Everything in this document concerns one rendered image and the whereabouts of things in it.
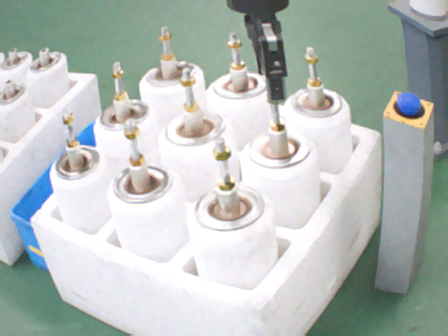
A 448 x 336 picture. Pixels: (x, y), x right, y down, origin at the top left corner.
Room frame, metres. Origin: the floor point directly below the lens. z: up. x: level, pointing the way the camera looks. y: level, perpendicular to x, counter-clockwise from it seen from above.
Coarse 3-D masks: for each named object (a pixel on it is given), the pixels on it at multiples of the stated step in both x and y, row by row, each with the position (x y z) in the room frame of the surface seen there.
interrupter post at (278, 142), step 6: (270, 132) 0.80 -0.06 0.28; (276, 132) 0.80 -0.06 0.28; (282, 132) 0.80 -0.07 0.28; (270, 138) 0.80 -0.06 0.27; (276, 138) 0.80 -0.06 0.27; (282, 138) 0.80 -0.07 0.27; (270, 144) 0.81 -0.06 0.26; (276, 144) 0.80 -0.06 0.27; (282, 144) 0.80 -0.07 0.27; (276, 150) 0.80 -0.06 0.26; (282, 150) 0.80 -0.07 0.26; (288, 150) 0.80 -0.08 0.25
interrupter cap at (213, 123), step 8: (208, 112) 0.91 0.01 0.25; (176, 120) 0.90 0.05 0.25; (184, 120) 0.90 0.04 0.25; (208, 120) 0.89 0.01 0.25; (216, 120) 0.89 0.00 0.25; (168, 128) 0.88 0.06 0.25; (176, 128) 0.88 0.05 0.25; (184, 128) 0.88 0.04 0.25; (208, 128) 0.87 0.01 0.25; (216, 128) 0.87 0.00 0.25; (224, 128) 0.87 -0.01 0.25; (168, 136) 0.86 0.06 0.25; (176, 136) 0.86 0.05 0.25; (184, 136) 0.86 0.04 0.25; (192, 136) 0.86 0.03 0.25; (200, 136) 0.86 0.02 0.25; (208, 136) 0.85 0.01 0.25; (216, 136) 0.85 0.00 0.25; (176, 144) 0.85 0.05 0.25; (184, 144) 0.84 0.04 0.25; (192, 144) 0.84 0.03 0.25; (200, 144) 0.84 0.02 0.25
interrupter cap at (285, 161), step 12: (264, 132) 0.84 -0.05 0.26; (288, 132) 0.84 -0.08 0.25; (252, 144) 0.82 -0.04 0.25; (264, 144) 0.82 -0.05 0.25; (288, 144) 0.82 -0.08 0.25; (300, 144) 0.81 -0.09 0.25; (252, 156) 0.80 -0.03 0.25; (264, 156) 0.79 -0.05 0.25; (276, 156) 0.80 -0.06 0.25; (288, 156) 0.79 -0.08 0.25; (300, 156) 0.78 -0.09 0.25; (276, 168) 0.77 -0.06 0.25
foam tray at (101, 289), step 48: (336, 192) 0.80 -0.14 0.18; (48, 240) 0.81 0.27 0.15; (96, 240) 0.77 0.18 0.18; (288, 240) 0.73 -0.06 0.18; (336, 240) 0.77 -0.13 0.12; (96, 288) 0.76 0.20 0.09; (144, 288) 0.70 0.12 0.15; (192, 288) 0.66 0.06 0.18; (288, 288) 0.66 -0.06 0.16; (336, 288) 0.78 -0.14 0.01
